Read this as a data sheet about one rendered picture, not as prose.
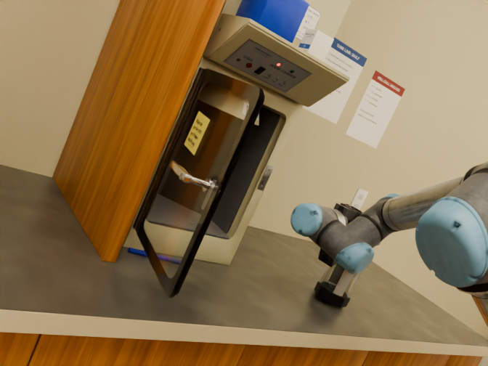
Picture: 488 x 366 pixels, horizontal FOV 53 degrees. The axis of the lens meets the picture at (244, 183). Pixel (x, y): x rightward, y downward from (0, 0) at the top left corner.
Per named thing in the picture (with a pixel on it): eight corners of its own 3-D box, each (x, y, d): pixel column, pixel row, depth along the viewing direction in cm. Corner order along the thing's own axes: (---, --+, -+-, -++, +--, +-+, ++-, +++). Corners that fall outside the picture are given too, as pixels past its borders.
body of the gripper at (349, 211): (373, 217, 130) (354, 213, 120) (359, 246, 131) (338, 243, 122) (349, 204, 134) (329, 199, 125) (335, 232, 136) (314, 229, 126)
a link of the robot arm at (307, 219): (306, 245, 110) (281, 221, 114) (328, 247, 118) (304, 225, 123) (326, 216, 108) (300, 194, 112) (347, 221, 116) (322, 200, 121)
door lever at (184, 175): (191, 177, 94) (197, 165, 94) (207, 194, 86) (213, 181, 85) (165, 168, 92) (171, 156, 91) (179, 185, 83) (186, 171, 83)
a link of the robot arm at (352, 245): (389, 234, 107) (352, 205, 113) (352, 264, 103) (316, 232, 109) (384, 255, 112) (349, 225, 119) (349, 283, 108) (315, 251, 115)
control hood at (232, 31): (202, 55, 107) (220, 11, 106) (303, 105, 127) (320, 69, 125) (228, 65, 98) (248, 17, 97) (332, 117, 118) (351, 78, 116)
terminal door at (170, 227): (138, 232, 113) (207, 68, 107) (172, 302, 86) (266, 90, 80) (134, 231, 113) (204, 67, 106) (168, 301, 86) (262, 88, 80)
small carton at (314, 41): (295, 52, 116) (306, 28, 115) (311, 61, 118) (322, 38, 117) (306, 54, 112) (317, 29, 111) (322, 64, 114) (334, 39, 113)
